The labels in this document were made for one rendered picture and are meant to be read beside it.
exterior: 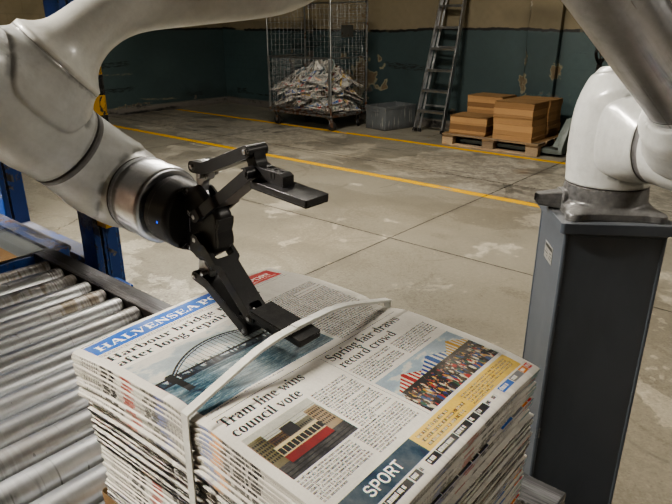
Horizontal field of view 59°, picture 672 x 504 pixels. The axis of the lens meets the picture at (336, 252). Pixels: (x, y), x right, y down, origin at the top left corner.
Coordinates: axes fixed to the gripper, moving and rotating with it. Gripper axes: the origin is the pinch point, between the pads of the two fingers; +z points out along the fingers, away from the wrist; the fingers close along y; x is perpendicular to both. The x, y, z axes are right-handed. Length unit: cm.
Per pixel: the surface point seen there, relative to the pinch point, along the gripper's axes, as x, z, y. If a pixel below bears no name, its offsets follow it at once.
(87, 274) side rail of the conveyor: -22, -87, 42
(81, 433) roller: 7, -36, 38
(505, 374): -10.5, 16.8, 8.6
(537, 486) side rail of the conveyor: -24.1, 19.2, 31.5
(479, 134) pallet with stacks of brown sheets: -597, -273, 127
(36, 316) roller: -5, -76, 41
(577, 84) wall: -705, -210, 69
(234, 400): 9.5, 1.1, 9.2
